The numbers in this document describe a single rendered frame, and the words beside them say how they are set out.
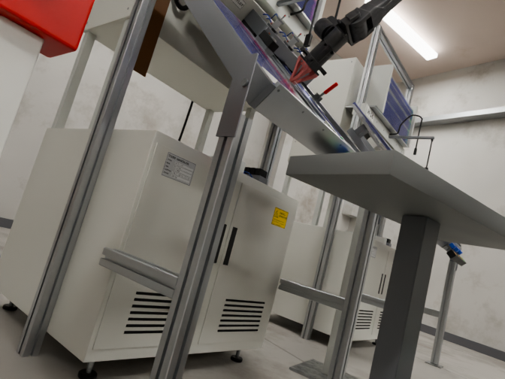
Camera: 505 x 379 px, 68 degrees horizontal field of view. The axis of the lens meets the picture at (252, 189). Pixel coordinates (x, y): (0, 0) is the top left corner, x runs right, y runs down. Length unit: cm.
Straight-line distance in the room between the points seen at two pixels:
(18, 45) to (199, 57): 95
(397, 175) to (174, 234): 62
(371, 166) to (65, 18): 51
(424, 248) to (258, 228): 60
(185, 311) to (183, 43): 103
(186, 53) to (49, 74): 273
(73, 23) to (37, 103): 337
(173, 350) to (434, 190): 51
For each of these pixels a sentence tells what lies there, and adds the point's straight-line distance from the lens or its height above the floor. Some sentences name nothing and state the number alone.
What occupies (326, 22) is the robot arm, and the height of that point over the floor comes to 113.
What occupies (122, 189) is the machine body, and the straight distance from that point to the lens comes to 99.
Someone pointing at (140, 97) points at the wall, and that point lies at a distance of 425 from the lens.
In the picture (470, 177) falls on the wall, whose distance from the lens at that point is 477.
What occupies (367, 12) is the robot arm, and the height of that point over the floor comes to 115.
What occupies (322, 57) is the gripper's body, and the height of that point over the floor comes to 101.
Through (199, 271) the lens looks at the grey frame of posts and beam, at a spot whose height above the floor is 34.
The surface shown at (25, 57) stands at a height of 58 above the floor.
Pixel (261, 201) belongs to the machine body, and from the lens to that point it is 127.
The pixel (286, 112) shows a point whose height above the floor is 70.
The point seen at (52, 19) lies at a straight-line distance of 66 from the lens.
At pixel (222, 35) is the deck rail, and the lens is 94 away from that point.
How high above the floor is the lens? 41
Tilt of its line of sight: 8 degrees up
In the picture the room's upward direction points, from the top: 15 degrees clockwise
